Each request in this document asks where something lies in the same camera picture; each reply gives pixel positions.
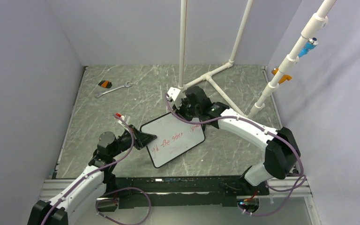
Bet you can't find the white whiteboard black frame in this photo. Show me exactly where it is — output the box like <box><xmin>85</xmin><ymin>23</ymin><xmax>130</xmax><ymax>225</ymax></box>
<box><xmin>141</xmin><ymin>113</ymin><xmax>205</xmax><ymax>168</ymax></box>

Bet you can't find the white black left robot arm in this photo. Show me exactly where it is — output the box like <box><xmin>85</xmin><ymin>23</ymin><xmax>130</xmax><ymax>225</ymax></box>
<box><xmin>28</xmin><ymin>125</ymin><xmax>157</xmax><ymax>225</ymax></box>

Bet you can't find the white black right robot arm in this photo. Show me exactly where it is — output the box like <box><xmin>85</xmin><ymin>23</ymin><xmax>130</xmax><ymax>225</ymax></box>
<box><xmin>166</xmin><ymin>86</ymin><xmax>300</xmax><ymax>195</ymax></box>

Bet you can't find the black orange small tool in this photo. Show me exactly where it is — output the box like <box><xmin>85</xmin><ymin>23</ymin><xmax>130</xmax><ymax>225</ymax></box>
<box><xmin>98</xmin><ymin>80</ymin><xmax>112</xmax><ymax>89</ymax></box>

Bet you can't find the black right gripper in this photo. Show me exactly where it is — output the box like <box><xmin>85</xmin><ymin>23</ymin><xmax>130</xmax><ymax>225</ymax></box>
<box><xmin>172</xmin><ymin>97</ymin><xmax>201</xmax><ymax>123</ymax></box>

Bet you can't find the blue clip on pipe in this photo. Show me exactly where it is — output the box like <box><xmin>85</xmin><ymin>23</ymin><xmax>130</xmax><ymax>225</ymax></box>
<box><xmin>298</xmin><ymin>37</ymin><xmax>318</xmax><ymax>58</ymax></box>

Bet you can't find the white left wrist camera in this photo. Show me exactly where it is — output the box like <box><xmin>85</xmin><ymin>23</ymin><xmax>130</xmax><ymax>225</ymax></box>
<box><xmin>114</xmin><ymin>113</ymin><xmax>131</xmax><ymax>129</ymax></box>

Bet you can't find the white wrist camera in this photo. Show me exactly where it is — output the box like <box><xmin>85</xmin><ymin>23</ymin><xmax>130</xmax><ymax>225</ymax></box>
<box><xmin>114</xmin><ymin>113</ymin><xmax>131</xmax><ymax>129</ymax></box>
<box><xmin>166</xmin><ymin>87</ymin><xmax>185</xmax><ymax>109</ymax></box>

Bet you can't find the aluminium extrusion rail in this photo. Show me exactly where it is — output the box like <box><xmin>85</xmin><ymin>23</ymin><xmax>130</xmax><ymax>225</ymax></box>
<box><xmin>39</xmin><ymin>179</ymin><xmax>75</xmax><ymax>202</ymax></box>

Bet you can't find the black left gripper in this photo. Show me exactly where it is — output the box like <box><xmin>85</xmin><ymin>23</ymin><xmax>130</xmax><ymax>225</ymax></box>
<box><xmin>110</xmin><ymin>125</ymin><xmax>157</xmax><ymax>158</ymax></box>

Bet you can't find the orange clip on pipe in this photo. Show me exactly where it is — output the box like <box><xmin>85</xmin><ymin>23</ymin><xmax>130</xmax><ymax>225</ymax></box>
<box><xmin>271</xmin><ymin>67</ymin><xmax>293</xmax><ymax>85</ymax></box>

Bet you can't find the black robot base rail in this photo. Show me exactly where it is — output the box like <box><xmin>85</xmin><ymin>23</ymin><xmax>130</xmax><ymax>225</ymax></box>
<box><xmin>97</xmin><ymin>175</ymin><xmax>270</xmax><ymax>212</ymax></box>

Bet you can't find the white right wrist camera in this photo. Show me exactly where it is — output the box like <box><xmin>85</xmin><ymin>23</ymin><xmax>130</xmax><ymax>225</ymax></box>
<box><xmin>166</xmin><ymin>87</ymin><xmax>185</xmax><ymax>109</ymax></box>

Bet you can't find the white PVC pipe frame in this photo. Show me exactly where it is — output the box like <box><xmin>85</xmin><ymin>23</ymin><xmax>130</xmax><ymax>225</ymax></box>
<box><xmin>178</xmin><ymin>0</ymin><xmax>338</xmax><ymax>119</ymax></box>

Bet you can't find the silver open-end wrench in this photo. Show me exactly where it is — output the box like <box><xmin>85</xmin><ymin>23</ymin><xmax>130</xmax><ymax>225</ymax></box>
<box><xmin>95</xmin><ymin>81</ymin><xmax>133</xmax><ymax>98</ymax></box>

